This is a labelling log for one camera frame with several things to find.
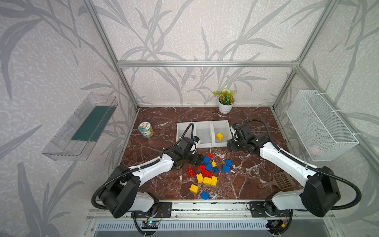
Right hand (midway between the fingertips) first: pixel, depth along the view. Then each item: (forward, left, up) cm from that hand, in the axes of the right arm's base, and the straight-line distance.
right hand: (231, 139), depth 86 cm
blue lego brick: (-8, +15, -9) cm, 20 cm away
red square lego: (-5, +12, -12) cm, 18 cm away
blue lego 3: (-13, +3, -14) cm, 19 cm away
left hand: (-6, +19, -5) cm, 20 cm away
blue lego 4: (-12, +14, -11) cm, 21 cm away
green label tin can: (+11, +55, -4) cm, 56 cm away
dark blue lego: (-14, +9, -12) cm, 20 cm away
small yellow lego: (-10, +10, -12) cm, 19 cm away
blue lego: (-28, +16, -13) cm, 35 cm away
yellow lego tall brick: (-19, +19, -11) cm, 29 cm away
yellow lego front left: (-24, +22, -11) cm, 35 cm away
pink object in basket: (-11, -38, +8) cm, 40 cm away
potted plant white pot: (+32, 0, +2) cm, 32 cm away
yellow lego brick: (+8, +5, -10) cm, 14 cm away
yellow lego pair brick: (-20, +12, -11) cm, 26 cm away
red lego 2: (-16, +16, -11) cm, 25 cm away
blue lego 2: (-9, +1, -13) cm, 16 cm away
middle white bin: (+14, +15, -12) cm, 24 cm away
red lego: (-16, +24, -11) cm, 31 cm away
